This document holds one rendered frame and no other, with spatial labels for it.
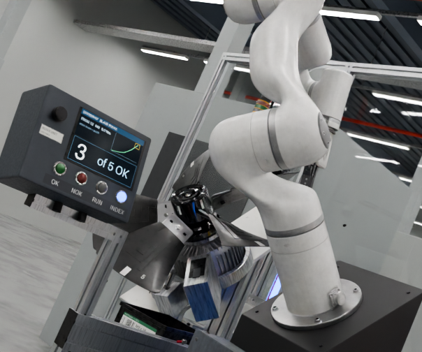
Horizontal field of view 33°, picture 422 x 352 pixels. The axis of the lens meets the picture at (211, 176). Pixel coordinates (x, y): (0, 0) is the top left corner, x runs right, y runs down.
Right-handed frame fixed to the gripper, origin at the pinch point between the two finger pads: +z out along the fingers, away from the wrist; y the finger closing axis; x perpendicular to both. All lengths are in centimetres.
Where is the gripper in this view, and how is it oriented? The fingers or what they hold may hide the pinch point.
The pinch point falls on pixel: (307, 183)
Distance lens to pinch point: 195.1
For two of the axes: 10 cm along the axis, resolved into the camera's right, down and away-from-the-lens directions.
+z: -2.8, 9.6, -0.3
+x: -8.8, -2.5, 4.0
